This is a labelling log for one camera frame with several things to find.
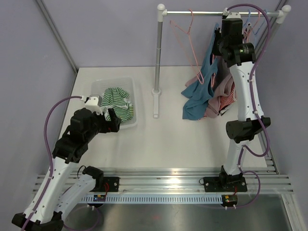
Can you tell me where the green striped tank top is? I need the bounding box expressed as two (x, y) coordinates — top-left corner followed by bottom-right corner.
(101, 87), (134, 123)

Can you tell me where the pink hanger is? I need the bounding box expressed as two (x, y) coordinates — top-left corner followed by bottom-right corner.
(169, 9), (205, 85)
(243, 10), (261, 36)

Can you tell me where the teal tank top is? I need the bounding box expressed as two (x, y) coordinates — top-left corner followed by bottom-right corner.
(181, 31), (219, 121)

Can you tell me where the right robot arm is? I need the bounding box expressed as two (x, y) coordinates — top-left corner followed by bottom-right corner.
(203, 18), (270, 193)

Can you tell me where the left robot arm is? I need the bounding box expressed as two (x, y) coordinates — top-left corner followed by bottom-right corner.
(12, 108), (121, 231)

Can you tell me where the blue hanger far right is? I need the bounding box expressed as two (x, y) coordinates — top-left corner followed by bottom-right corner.
(250, 11), (266, 37)

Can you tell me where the red striped tank top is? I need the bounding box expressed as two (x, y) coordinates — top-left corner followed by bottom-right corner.
(219, 82), (237, 112)

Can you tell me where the translucent plastic basket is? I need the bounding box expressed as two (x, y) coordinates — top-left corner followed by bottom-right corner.
(91, 76), (138, 129)

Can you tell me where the white clothes rack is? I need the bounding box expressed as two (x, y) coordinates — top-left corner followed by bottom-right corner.
(152, 0), (291, 118)

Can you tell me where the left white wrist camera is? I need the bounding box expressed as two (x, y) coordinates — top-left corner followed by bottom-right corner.
(81, 95), (103, 115)

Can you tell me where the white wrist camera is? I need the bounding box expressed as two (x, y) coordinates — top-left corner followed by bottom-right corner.
(81, 95), (103, 115)
(222, 8), (241, 19)

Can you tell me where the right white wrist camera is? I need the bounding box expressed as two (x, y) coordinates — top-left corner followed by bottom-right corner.
(222, 8), (241, 19)

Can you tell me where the aluminium mounting rail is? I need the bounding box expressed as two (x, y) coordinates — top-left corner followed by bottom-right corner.
(32, 154), (295, 195)

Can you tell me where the white slotted cable duct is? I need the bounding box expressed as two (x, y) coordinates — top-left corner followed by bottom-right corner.
(80, 194), (222, 204)

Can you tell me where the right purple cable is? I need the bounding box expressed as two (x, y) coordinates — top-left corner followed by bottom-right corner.
(226, 4), (272, 210)

